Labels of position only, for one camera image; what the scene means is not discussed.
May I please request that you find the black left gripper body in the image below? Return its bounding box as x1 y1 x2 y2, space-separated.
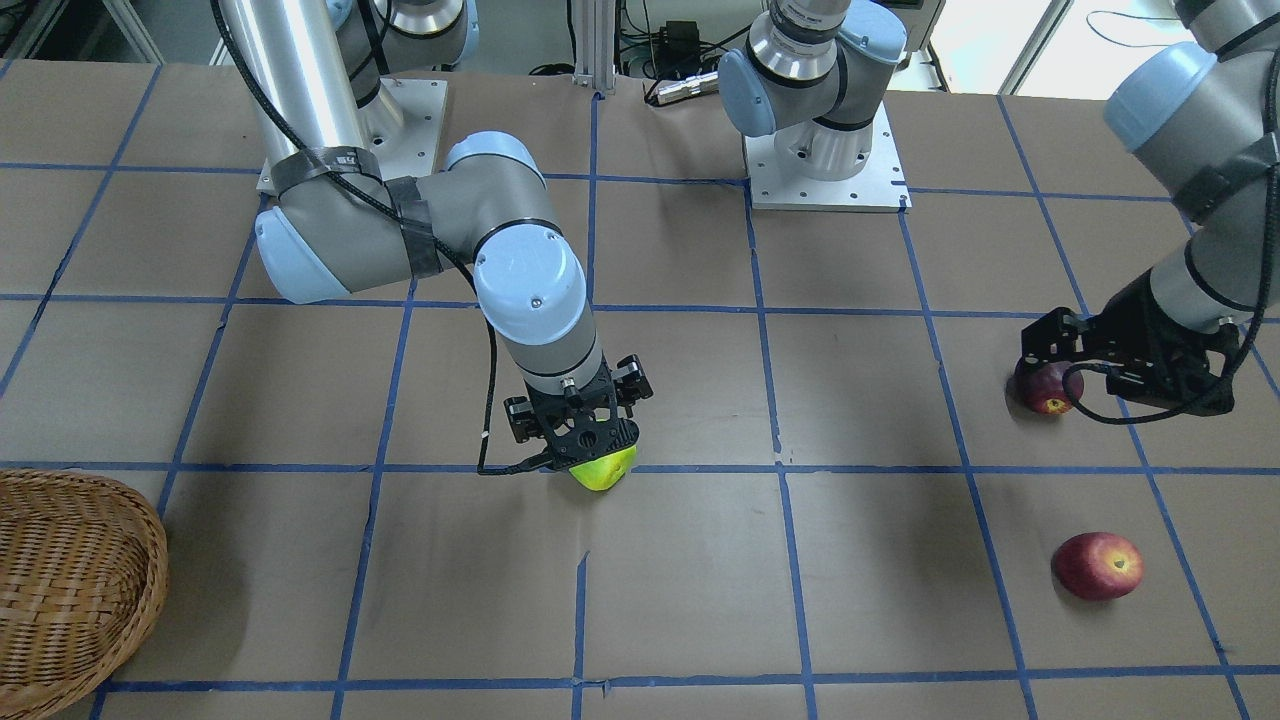
1020 274 1242 416

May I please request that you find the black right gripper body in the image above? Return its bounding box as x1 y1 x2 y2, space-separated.
503 355 653 473

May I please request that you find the green apple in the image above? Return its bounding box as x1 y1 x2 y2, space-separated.
570 445 637 492

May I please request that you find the dark red apple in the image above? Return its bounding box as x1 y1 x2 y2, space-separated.
1012 359 1085 415

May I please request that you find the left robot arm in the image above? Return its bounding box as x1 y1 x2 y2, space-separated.
1011 1 1279 423

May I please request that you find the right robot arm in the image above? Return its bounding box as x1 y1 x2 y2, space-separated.
210 1 653 475

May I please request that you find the wicker basket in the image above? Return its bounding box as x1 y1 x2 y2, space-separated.
1 468 170 719

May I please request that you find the red yellow apple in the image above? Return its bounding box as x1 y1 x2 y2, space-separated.
1050 532 1146 602

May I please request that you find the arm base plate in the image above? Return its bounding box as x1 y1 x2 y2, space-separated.
742 104 913 213
257 78 449 199

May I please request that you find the aluminium frame post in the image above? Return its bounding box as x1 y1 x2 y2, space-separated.
568 0 620 99

